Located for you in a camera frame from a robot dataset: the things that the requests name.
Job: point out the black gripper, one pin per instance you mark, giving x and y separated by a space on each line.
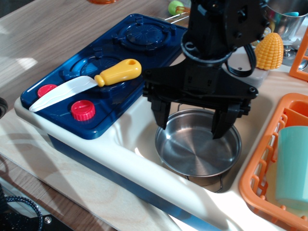
197 85

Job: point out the steel pan with wire handles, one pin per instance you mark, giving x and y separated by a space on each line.
187 147

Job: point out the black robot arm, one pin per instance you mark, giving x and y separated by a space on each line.
218 55

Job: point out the cream toy sink unit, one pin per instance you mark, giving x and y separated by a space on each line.
127 153

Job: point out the blue toy stove top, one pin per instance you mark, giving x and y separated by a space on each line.
91 90

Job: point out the red stove knob front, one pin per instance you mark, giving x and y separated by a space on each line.
83 110

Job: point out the red stove knob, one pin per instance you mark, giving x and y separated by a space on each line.
83 110
45 89

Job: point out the red stove knob rear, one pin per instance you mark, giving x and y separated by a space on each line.
45 89

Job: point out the grey toy faucet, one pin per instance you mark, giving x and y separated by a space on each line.
257 77

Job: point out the yellow toy corn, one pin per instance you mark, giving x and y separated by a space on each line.
269 52

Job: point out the orange dish rack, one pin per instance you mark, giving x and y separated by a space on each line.
258 180

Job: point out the green toy fruit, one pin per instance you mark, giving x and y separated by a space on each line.
175 7

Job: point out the orange plastic stand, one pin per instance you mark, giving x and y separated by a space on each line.
301 56

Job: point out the light plywood board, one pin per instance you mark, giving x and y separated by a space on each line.
77 196

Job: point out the teal plastic cup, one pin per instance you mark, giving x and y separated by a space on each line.
292 167

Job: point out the large steel pot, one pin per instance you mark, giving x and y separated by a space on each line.
286 17

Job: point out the toy knife yellow handle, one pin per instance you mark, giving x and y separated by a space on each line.
125 70

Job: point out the black metal bracket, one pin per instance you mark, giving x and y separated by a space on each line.
50 223

